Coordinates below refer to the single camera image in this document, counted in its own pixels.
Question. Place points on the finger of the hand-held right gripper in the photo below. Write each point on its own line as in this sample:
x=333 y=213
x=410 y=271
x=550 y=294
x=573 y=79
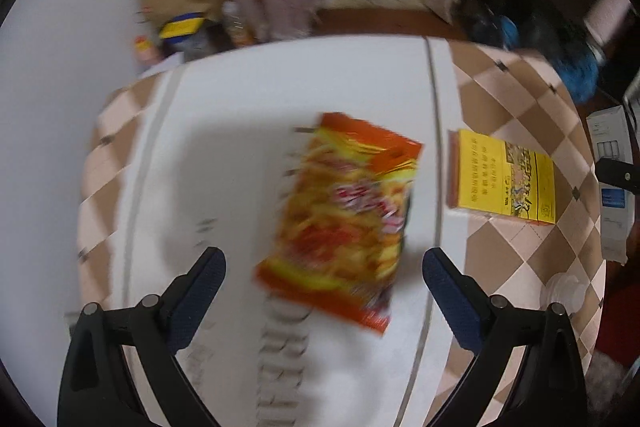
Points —
x=622 y=174

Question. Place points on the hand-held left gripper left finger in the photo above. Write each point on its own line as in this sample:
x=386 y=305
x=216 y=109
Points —
x=197 y=302

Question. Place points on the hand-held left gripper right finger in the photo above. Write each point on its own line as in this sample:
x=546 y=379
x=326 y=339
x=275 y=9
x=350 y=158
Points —
x=452 y=307

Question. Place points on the long white blue carton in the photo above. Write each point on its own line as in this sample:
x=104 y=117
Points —
x=612 y=142

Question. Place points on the orange yellow snack bag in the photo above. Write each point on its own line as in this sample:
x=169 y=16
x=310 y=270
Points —
x=345 y=217

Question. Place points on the clear plastic lid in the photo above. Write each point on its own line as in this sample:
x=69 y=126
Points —
x=564 y=293

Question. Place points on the blue jacket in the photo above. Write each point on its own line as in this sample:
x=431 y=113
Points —
x=580 y=69

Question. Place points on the yellow cardboard box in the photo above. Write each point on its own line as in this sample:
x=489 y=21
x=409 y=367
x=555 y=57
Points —
x=485 y=172

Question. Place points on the red cloth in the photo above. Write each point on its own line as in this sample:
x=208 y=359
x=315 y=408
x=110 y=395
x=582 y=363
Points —
x=617 y=332

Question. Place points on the white cloth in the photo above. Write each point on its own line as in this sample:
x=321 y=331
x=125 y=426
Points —
x=605 y=387

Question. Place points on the blue black bag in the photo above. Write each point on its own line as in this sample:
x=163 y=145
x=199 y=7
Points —
x=530 y=17

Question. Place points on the orange capped bottle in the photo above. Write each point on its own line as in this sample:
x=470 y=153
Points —
x=147 y=52

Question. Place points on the yellow blue box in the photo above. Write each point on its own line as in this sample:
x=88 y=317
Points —
x=181 y=26

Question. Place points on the clear plastic bottle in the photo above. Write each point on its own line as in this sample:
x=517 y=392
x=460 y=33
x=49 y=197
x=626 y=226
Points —
x=235 y=27

